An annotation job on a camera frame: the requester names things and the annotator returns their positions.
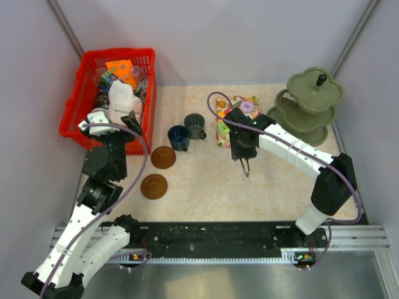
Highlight stainless steel food tongs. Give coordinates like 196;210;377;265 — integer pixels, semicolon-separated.
239;158;251;178

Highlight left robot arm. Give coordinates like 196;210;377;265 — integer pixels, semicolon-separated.
21;112;144;298

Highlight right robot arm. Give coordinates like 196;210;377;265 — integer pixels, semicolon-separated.
223;108;357;247

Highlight white cloth bag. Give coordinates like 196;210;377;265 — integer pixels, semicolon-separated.
108;80;143;125

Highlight purple frosted donut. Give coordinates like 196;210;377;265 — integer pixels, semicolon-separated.
240;101;254;113

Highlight black cylindrical can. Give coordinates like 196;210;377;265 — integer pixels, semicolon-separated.
94;92;110;110

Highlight floral rectangular serving tray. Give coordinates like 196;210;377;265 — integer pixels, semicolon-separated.
214;95;261;150

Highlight brown wooden coaster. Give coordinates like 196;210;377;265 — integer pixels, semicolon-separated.
151;146;176;169
140;174;168;200

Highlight dark blue mug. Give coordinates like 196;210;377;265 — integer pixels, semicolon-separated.
167;125;190;152

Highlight orange dotted box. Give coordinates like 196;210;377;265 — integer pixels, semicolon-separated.
105;60;137;90

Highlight red plastic basket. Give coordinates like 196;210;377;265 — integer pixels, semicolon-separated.
59;48;156;155

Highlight dark green mug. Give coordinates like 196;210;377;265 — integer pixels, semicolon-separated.
184;113;207;140

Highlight chocolate cake slice with cherry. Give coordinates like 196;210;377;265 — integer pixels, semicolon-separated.
281;97;299;107

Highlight green three-tier dessert stand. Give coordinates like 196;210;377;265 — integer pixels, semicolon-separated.
267;67;345;146

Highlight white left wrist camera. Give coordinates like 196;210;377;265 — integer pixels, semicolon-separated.
78;110;113;136

